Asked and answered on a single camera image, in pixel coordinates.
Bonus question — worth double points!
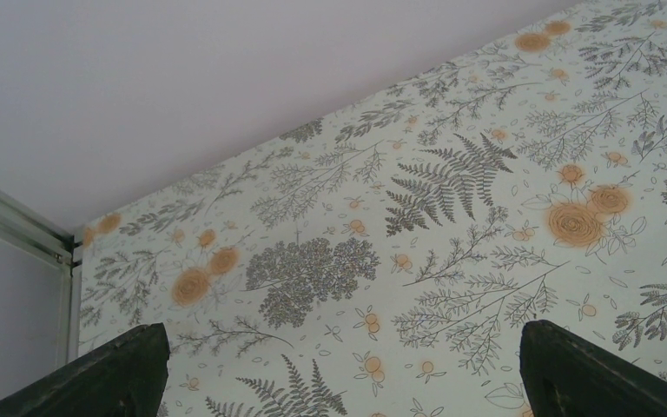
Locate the floral table mat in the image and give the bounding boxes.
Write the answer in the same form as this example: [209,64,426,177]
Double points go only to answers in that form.
[78,1,667,416]

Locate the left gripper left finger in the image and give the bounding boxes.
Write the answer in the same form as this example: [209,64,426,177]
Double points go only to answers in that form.
[0,323,170,417]

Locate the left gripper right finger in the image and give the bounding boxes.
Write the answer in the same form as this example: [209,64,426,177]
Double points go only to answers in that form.
[519,320,667,416]

